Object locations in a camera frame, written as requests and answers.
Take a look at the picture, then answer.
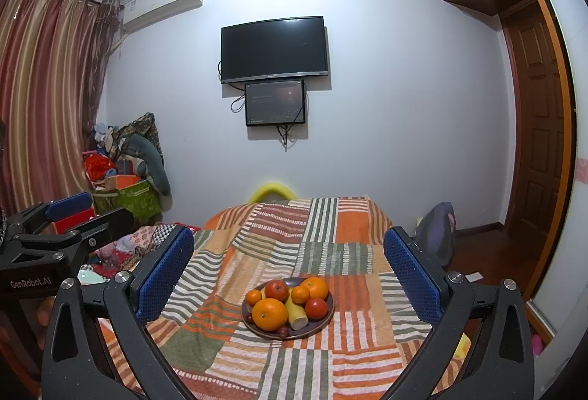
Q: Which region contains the orange with sticker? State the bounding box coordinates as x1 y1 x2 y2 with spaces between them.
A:
301 277 330 300

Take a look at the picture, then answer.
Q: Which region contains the black screen cable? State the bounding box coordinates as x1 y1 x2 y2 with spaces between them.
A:
275 122 295 151

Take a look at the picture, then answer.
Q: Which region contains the dark purple plate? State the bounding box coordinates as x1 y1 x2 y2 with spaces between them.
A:
241 276 336 340

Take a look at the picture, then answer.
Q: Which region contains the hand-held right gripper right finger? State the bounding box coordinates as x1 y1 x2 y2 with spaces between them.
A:
381 226 538 400

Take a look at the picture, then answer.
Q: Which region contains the red bag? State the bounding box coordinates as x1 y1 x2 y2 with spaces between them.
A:
84 153 115 185

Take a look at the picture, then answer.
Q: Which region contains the long banana piece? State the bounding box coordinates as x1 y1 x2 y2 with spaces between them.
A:
285 296 309 329

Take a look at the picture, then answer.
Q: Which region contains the dark patterned cushion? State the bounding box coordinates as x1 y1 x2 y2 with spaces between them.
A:
112 112 161 157

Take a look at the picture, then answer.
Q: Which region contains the green storage box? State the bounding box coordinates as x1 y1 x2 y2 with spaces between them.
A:
92 179 162 221

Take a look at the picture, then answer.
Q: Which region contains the black wall television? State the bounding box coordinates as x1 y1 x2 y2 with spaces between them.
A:
220 15 330 85

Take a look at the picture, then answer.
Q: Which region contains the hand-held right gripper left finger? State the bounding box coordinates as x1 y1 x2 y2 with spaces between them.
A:
40 226 196 400

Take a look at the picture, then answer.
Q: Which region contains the red apple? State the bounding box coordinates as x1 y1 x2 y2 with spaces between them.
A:
264 279 290 302

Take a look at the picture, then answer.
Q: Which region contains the red tomato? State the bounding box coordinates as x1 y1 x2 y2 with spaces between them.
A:
305 298 329 321

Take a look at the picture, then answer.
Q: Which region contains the large orange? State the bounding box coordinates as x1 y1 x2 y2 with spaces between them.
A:
252 298 289 332

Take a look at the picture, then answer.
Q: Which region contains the striped patchwork blanket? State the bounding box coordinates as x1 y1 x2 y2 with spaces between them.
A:
96 195 465 400

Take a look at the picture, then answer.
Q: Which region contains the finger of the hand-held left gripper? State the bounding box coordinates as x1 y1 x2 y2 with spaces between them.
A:
11 206 135 278
9 192 95 236

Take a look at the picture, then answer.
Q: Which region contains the pile of clothes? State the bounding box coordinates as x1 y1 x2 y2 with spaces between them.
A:
93 122 116 153

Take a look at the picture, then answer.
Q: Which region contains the grey backpack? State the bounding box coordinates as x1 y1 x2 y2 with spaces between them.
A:
416 202 456 270

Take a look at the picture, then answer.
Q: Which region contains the checkered patchwork quilt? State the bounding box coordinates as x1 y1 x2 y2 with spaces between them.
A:
87 221 203 286

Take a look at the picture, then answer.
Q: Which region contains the brown wooden door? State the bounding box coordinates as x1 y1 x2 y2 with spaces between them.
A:
501 0 577 295

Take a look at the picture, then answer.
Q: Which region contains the pale teal cardboard box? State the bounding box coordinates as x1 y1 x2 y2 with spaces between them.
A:
77 269 108 286

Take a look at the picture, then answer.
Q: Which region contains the white air conditioner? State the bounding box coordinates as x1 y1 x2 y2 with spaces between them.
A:
120 0 204 33

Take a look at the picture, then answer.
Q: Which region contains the striped red curtain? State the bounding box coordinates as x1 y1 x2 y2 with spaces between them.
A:
0 0 122 212

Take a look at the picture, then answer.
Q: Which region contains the yellow foam ring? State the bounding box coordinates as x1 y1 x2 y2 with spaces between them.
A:
248 182 299 204

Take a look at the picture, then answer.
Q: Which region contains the small wall screen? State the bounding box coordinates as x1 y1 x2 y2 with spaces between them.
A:
244 79 307 127

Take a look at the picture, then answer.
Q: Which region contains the red box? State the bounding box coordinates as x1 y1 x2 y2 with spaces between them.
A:
51 208 97 235

